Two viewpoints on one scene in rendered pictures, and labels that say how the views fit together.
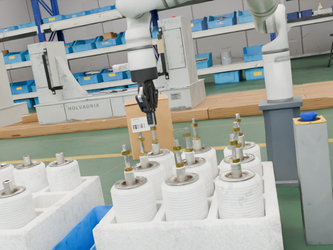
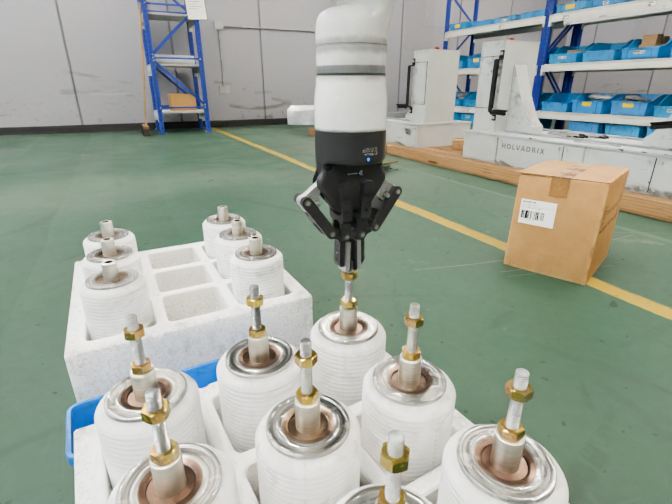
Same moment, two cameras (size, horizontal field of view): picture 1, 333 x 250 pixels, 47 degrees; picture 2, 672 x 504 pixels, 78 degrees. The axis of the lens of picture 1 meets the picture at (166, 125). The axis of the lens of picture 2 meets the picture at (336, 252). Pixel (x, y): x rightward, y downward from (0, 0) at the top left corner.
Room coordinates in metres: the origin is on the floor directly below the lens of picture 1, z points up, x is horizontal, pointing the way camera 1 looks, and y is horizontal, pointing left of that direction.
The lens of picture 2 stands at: (0.71, -0.27, 0.53)
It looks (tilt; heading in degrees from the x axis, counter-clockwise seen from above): 22 degrees down; 44
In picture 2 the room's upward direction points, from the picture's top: straight up
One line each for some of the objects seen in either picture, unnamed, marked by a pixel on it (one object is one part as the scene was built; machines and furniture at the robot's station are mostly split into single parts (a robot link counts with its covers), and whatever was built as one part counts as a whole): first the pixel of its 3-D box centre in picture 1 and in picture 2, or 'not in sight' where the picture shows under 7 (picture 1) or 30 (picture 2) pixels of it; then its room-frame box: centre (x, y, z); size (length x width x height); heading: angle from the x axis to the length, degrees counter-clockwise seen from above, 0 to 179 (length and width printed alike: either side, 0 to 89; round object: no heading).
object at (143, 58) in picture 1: (135, 58); (342, 97); (1.05, 0.06, 0.52); 0.11 x 0.09 x 0.06; 71
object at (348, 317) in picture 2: (156, 149); (348, 318); (1.05, 0.04, 0.26); 0.02 x 0.02 x 0.03
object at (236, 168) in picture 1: (236, 169); not in sight; (0.76, -0.13, 0.26); 0.02 x 0.02 x 0.03
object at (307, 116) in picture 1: (308, 117); not in sight; (0.90, -0.34, 0.32); 0.04 x 0.04 x 0.02
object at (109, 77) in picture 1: (118, 73); (641, 104); (6.32, 0.66, 0.36); 0.50 x 0.38 x 0.21; 161
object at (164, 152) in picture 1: (156, 153); (348, 327); (1.05, 0.04, 0.25); 0.08 x 0.08 x 0.01
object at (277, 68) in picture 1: (277, 76); not in sight; (1.34, -0.42, 0.39); 0.09 x 0.09 x 0.17; 71
